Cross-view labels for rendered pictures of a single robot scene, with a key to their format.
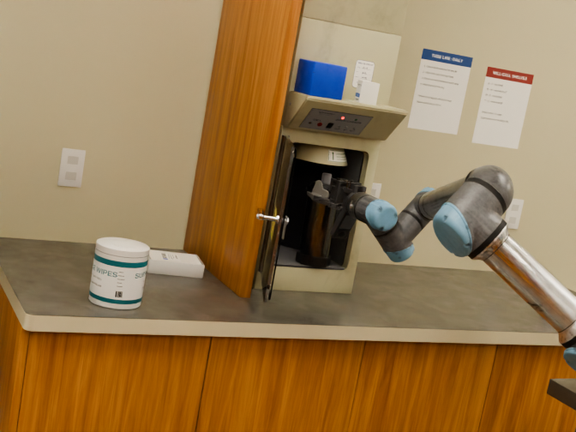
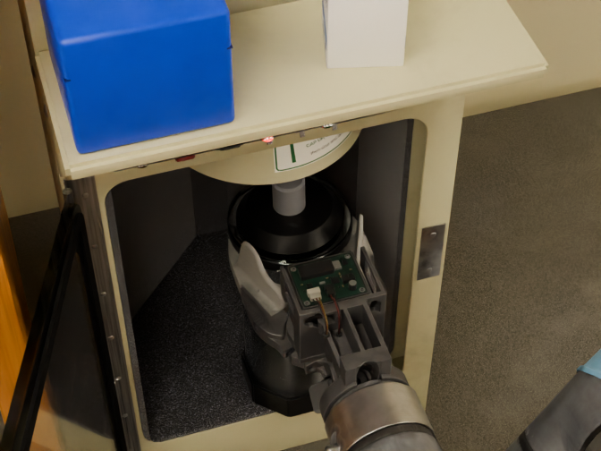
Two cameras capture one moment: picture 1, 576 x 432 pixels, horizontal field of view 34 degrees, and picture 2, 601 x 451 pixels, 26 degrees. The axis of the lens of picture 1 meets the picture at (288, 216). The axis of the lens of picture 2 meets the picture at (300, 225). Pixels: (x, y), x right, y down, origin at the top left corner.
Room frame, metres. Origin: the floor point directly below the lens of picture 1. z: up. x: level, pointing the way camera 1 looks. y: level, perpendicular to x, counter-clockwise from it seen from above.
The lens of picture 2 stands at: (2.02, -0.22, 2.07)
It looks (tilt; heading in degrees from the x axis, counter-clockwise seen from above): 48 degrees down; 9
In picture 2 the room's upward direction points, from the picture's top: straight up
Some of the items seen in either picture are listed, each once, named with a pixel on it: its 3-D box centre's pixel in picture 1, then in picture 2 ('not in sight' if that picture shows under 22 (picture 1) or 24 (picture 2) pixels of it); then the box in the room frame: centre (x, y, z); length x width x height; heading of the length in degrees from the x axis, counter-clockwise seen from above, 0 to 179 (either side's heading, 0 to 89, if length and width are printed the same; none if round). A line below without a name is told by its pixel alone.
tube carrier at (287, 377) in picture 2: (319, 224); (292, 296); (2.76, -0.09, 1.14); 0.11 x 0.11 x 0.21
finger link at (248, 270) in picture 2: (317, 189); (252, 265); (2.70, -0.07, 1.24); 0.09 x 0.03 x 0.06; 51
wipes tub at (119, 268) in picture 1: (118, 273); not in sight; (2.28, 0.38, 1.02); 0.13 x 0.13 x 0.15
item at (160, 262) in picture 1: (172, 263); not in sight; (2.68, 0.30, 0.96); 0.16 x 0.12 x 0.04; 108
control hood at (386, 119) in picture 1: (345, 118); (291, 113); (2.66, -0.11, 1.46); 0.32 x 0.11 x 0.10; 117
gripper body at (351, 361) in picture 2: (348, 197); (342, 340); (2.63, -0.16, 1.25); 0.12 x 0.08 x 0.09; 27
